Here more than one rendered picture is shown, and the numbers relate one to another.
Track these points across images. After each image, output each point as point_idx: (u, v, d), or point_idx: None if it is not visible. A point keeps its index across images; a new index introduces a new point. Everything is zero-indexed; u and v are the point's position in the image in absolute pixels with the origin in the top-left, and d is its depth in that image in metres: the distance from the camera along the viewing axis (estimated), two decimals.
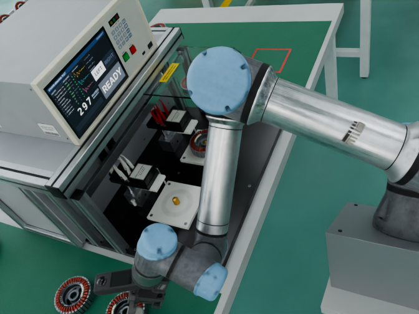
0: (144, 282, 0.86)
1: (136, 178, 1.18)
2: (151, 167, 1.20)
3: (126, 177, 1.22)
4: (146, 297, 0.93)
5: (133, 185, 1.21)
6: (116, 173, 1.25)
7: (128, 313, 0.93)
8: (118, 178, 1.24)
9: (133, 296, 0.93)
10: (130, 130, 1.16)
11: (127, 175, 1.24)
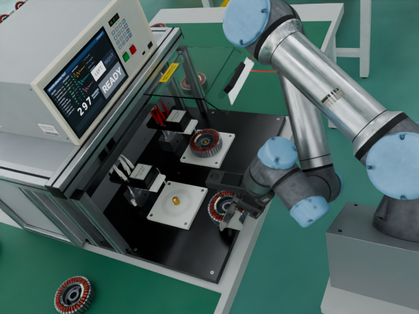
0: (253, 187, 0.93)
1: (136, 178, 1.18)
2: (151, 167, 1.20)
3: (126, 177, 1.22)
4: (248, 204, 1.00)
5: (133, 185, 1.21)
6: (116, 173, 1.25)
7: (227, 211, 1.02)
8: (118, 178, 1.24)
9: (237, 199, 1.01)
10: (130, 130, 1.16)
11: (127, 175, 1.24)
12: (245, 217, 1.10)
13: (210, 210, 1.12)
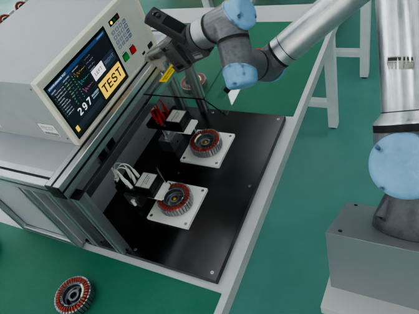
0: (198, 38, 0.94)
1: (142, 187, 1.21)
2: (156, 176, 1.23)
3: (132, 186, 1.25)
4: (179, 54, 1.01)
5: (138, 194, 1.25)
6: (122, 181, 1.28)
7: (154, 55, 1.03)
8: (124, 186, 1.27)
9: (171, 45, 1.00)
10: (130, 130, 1.16)
11: (133, 183, 1.27)
12: (189, 207, 1.23)
13: (158, 200, 1.24)
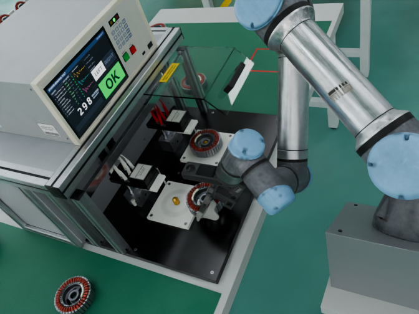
0: (225, 178, 0.97)
1: (136, 178, 1.18)
2: (151, 167, 1.20)
3: (126, 177, 1.22)
4: (222, 194, 1.04)
5: (133, 185, 1.21)
6: (116, 173, 1.25)
7: (202, 202, 1.06)
8: (118, 178, 1.24)
9: (212, 189, 1.05)
10: (130, 130, 1.16)
11: (127, 175, 1.24)
12: (221, 207, 1.14)
13: (187, 201, 1.16)
